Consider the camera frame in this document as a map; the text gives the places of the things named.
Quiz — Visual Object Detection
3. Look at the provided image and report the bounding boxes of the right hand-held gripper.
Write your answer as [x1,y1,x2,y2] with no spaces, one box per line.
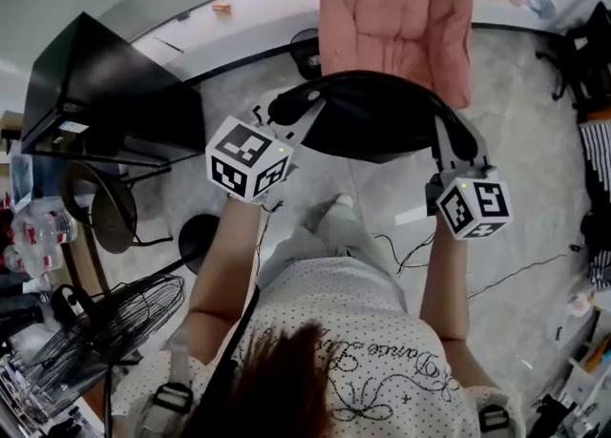
[426,110,513,240]

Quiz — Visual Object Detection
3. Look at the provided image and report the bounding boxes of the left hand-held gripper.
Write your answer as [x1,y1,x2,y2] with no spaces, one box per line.
[204,97,327,203]

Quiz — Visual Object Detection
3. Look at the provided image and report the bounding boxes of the black fabric bag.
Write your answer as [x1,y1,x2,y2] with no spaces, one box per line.
[265,70,479,164]

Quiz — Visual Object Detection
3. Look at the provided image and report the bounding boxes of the pink padded jacket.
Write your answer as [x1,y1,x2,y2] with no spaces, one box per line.
[317,0,475,111]

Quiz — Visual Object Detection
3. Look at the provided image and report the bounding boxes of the person's right forearm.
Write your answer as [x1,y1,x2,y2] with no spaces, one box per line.
[418,214,472,343]

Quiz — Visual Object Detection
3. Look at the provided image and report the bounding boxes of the person's left forearm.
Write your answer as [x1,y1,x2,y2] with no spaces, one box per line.
[183,195,266,365]

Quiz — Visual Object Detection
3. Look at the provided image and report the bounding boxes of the black mesh wastebasket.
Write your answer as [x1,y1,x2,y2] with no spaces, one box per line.
[289,28,323,81]

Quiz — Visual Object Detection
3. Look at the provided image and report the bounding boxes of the white curved counter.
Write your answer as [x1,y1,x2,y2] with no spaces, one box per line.
[129,0,572,85]

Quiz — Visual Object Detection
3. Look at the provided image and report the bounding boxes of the grey trousers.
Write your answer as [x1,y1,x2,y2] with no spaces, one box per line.
[257,193,384,280]

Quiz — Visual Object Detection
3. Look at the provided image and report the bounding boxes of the black white striped cloth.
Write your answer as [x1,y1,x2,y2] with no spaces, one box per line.
[578,120,611,290]

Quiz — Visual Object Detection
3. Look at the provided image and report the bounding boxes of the black round stand base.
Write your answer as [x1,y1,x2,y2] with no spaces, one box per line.
[177,213,222,276]

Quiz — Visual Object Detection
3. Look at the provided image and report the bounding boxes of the black office chair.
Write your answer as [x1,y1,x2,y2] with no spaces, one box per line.
[535,0,611,114]

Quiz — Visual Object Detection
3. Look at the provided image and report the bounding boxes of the black monitor screen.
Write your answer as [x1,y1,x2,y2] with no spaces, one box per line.
[20,10,207,169]

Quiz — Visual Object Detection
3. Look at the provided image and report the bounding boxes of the round brown stool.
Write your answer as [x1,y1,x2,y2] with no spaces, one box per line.
[61,161,174,256]

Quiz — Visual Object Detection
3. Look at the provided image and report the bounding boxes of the white dotted shirt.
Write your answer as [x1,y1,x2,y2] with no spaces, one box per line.
[112,257,526,438]

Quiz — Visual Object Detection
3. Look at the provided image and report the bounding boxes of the white cluttered shelf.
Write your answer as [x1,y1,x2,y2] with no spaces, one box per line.
[533,290,611,438]

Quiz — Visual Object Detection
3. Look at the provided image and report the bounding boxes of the clear plastic water bottle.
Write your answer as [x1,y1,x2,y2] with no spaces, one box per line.
[10,209,78,247]

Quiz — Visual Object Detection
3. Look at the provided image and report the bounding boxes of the black floor fan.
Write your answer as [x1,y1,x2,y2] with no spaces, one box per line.
[27,273,187,423]

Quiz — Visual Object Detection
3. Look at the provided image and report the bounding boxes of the black floor cable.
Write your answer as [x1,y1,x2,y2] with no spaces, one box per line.
[371,232,582,300]

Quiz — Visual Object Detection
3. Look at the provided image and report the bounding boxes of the grey harness strap with buckle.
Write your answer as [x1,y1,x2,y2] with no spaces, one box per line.
[475,402,516,436]
[141,330,196,438]

